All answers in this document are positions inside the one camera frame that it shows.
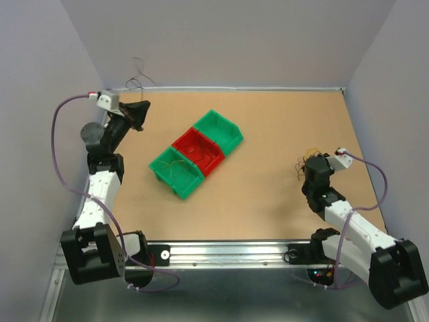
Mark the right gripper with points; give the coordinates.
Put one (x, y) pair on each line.
(326, 159)

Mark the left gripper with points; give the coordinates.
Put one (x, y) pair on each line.
(135, 114)

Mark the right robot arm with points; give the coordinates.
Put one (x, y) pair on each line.
(392, 268)

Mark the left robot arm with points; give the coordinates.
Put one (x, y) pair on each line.
(91, 249)

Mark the near green bin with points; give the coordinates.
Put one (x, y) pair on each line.
(176, 171)

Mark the green bin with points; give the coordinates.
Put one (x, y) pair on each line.
(176, 171)
(220, 130)

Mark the red bin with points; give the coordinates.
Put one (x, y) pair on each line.
(200, 150)

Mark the far green bin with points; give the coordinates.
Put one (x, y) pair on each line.
(220, 130)

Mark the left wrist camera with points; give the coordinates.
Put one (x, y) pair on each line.
(108, 100)

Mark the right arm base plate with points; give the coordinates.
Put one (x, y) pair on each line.
(306, 254)

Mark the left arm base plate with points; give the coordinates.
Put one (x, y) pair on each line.
(155, 255)

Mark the aluminium rail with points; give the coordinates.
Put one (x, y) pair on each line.
(255, 254)

